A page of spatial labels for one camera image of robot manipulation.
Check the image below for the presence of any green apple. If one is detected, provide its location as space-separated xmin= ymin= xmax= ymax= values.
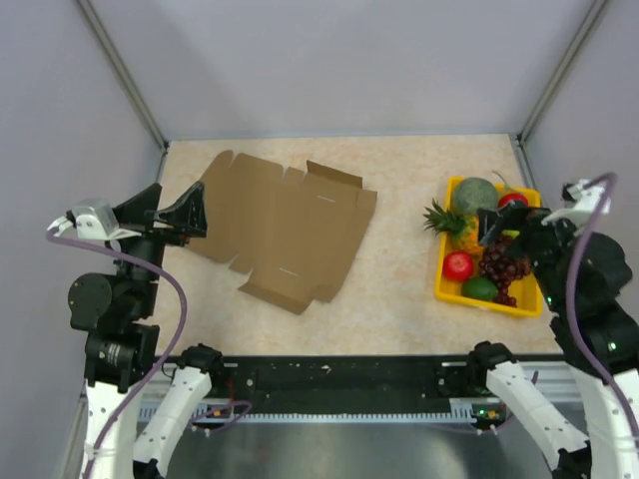
xmin=461 ymin=276 xmax=499 ymax=301

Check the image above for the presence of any red apple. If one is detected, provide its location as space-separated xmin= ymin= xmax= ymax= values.
xmin=442 ymin=250 xmax=474 ymax=282
xmin=498 ymin=193 xmax=528 ymax=209

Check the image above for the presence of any left aluminium corner post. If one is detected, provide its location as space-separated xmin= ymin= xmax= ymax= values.
xmin=74 ymin=0 xmax=168 ymax=155

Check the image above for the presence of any toy pineapple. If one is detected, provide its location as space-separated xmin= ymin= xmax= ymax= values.
xmin=423 ymin=200 xmax=484 ymax=255

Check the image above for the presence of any aluminium corner post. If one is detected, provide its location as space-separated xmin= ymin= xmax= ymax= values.
xmin=74 ymin=0 xmax=168 ymax=155
xmin=515 ymin=0 xmax=611 ymax=149

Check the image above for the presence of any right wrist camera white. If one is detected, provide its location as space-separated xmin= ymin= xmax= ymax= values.
xmin=541 ymin=179 xmax=606 ymax=228

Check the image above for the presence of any brown cardboard box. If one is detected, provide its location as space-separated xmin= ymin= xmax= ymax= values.
xmin=189 ymin=151 xmax=377 ymax=314

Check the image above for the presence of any aluminium frame rail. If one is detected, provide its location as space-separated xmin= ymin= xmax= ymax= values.
xmin=79 ymin=361 xmax=639 ymax=430

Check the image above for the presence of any red apple near front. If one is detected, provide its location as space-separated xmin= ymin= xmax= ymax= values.
xmin=442 ymin=250 xmax=474 ymax=282

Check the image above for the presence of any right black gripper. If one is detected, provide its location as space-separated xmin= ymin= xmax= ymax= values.
xmin=475 ymin=197 xmax=584 ymax=308

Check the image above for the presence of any green netted melon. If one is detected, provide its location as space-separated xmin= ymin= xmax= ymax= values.
xmin=451 ymin=177 xmax=499 ymax=216

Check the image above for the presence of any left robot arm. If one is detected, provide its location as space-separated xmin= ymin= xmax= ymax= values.
xmin=59 ymin=182 xmax=227 ymax=478

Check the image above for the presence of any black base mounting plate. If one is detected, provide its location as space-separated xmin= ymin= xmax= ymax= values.
xmin=154 ymin=354 xmax=570 ymax=415

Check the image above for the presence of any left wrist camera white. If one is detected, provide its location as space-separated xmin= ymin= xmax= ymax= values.
xmin=47 ymin=199 xmax=139 ymax=241

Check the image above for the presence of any yellow plastic fruit tray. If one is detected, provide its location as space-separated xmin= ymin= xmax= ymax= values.
xmin=433 ymin=176 xmax=543 ymax=317

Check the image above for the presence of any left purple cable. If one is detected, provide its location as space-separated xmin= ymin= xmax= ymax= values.
xmin=46 ymin=230 xmax=254 ymax=479

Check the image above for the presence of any right aluminium corner post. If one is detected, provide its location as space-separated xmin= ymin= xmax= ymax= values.
xmin=515 ymin=0 xmax=611 ymax=149

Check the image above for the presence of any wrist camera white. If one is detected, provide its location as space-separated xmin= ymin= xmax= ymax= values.
xmin=47 ymin=199 xmax=139 ymax=241
xmin=541 ymin=179 xmax=606 ymax=228

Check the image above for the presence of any red apple at back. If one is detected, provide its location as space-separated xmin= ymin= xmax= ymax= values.
xmin=498 ymin=193 xmax=528 ymax=209

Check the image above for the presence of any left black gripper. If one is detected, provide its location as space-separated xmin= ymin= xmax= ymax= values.
xmin=111 ymin=179 xmax=208 ymax=314

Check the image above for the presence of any dark purple grape bunch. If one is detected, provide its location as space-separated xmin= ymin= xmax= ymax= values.
xmin=478 ymin=235 xmax=531 ymax=307

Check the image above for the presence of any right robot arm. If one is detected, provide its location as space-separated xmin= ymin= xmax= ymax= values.
xmin=465 ymin=205 xmax=638 ymax=478

